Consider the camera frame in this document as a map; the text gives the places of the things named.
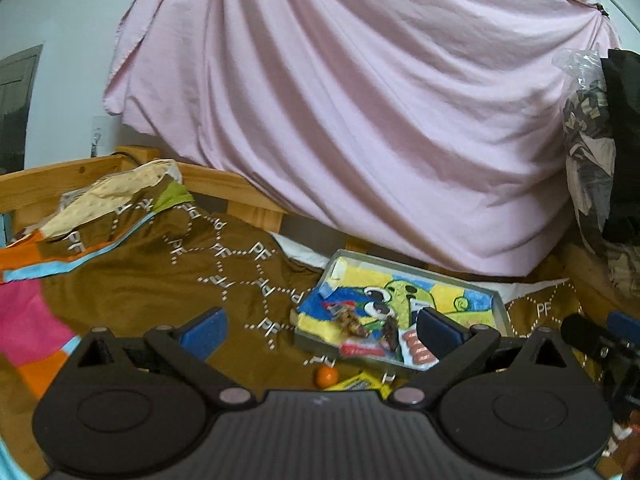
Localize patterned hanging garment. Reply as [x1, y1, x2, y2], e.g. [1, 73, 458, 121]
[553, 49, 639, 298]

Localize pink hanging sheet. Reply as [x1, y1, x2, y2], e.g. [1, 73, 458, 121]
[104, 0, 618, 276]

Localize packaged sausage links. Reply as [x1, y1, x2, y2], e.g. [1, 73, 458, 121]
[399, 328, 438, 370]

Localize cartoon frog tray liner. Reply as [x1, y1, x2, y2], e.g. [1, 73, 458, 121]
[297, 256, 501, 361]

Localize brown patterned blanket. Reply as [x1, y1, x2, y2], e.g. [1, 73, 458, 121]
[0, 159, 612, 480]

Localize yellow snack bar wrapper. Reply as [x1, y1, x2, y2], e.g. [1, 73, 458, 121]
[326, 372, 393, 399]

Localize grey door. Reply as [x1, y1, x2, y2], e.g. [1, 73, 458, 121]
[0, 46, 42, 174]

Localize small orange tangerine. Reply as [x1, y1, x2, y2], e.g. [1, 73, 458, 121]
[314, 364, 340, 390]

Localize chocolate cookie snack pack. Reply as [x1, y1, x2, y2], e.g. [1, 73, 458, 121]
[318, 301, 386, 358]

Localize dark dried meat snack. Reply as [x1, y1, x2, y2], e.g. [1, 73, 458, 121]
[382, 316, 399, 353]

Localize grey metal tray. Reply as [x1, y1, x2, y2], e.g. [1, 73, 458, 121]
[290, 248, 514, 374]

